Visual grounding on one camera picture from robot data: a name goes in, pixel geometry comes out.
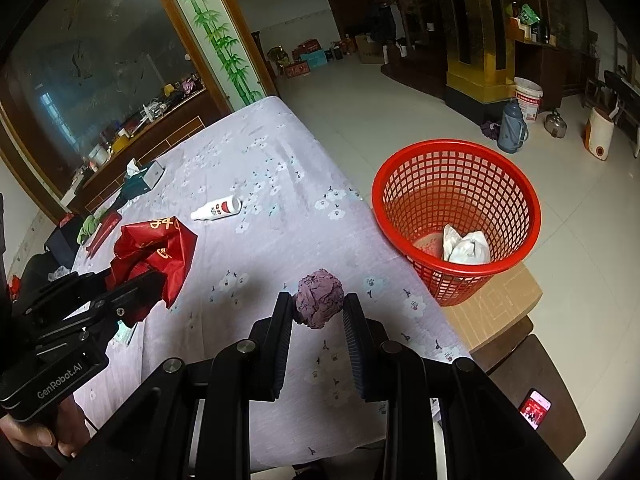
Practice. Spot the dark red long box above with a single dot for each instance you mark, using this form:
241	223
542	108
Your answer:
107	225

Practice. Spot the white orange appliance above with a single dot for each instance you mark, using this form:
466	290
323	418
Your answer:
598	134

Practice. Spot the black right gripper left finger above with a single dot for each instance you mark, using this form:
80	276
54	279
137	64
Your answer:
272	337

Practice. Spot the white red tube bottle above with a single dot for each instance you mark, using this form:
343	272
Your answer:
218	209

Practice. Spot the purple paper ball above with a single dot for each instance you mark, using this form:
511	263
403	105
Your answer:
319	297

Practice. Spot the smartphone with red screen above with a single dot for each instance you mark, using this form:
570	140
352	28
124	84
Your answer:
534	408

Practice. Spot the beige printed paper bag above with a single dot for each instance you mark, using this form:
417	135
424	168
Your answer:
473	248

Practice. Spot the bamboo painted pillar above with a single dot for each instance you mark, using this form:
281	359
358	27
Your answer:
221	45

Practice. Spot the floral purple bed sheet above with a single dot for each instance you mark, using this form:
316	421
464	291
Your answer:
299	214

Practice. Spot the red plastic mesh basket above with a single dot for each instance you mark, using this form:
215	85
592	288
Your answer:
445	182

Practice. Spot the brown wooden stool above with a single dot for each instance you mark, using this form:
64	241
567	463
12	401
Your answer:
517	362

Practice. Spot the red plastic bag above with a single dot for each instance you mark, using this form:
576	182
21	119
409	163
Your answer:
163	245

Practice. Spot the white plastic bucket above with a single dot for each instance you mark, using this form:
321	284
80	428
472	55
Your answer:
529	96

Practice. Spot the metal kettle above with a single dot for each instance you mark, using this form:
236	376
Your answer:
555	125

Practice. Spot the beige patterned bedside stool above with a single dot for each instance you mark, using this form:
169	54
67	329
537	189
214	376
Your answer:
502	302

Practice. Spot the teal tissue box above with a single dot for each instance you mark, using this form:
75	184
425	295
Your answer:
141	179

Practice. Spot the wooden headboard shelf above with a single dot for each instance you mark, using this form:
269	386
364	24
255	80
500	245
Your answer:
186	119

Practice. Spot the blue grey thermos jug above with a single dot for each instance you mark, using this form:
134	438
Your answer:
513	129

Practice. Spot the green cloth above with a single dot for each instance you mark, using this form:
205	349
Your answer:
89	226

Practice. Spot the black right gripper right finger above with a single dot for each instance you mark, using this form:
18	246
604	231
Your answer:
364	337

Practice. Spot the person's left hand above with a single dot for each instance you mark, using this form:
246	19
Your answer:
69	436

